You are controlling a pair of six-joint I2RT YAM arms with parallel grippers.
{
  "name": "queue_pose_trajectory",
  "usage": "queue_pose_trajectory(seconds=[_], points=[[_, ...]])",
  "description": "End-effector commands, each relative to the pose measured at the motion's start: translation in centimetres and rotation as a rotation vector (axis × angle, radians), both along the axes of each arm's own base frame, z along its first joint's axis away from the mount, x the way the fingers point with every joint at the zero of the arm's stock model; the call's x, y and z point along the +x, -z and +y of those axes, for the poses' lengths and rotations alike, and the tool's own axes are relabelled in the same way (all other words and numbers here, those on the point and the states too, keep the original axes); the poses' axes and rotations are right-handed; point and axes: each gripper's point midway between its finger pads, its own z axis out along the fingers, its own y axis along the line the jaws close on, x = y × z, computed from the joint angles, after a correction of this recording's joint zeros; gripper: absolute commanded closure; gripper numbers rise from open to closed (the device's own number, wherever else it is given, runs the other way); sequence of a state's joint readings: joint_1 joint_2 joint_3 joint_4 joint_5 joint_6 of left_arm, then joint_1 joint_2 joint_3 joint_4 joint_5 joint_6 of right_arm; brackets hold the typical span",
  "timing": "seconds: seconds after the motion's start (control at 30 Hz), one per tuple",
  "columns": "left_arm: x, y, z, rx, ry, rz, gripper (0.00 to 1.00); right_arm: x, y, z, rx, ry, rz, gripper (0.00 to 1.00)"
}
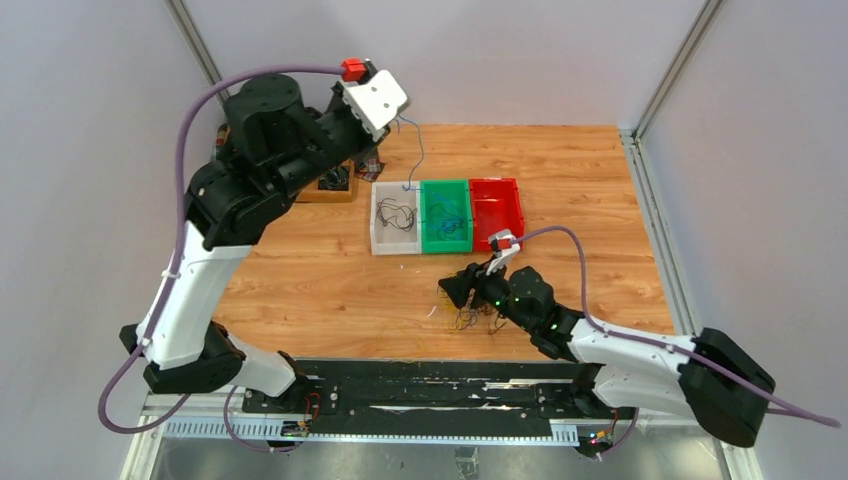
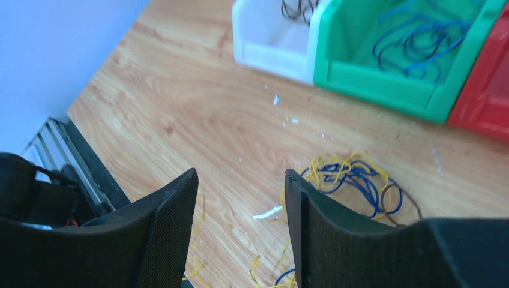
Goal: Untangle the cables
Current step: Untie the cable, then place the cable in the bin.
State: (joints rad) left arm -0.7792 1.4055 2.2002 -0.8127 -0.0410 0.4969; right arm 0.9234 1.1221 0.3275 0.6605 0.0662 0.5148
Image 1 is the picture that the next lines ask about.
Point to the wooden compartment tray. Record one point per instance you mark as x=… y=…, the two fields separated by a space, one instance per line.
x=311 y=193

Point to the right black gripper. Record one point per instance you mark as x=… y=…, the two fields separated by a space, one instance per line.
x=473 y=277

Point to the red plastic bin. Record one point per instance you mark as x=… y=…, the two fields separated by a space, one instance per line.
x=496 y=206

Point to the white plastic bin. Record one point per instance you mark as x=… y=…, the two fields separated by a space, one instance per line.
x=395 y=219

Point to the plaid cloth under tray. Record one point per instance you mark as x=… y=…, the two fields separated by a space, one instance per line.
x=368 y=170

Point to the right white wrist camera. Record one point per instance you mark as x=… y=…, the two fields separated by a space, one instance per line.
x=505 y=246

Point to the rolled green cloth bottom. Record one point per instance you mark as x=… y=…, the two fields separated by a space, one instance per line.
x=336 y=179

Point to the green plastic bin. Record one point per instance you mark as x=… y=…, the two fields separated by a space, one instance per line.
x=446 y=215

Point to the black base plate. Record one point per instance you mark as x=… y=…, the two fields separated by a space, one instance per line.
x=438 y=398

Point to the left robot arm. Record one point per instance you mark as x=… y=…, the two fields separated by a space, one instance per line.
x=276 y=148

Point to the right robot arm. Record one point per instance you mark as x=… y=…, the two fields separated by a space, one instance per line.
x=707 y=377

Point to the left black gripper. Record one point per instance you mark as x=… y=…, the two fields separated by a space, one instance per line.
x=338 y=104

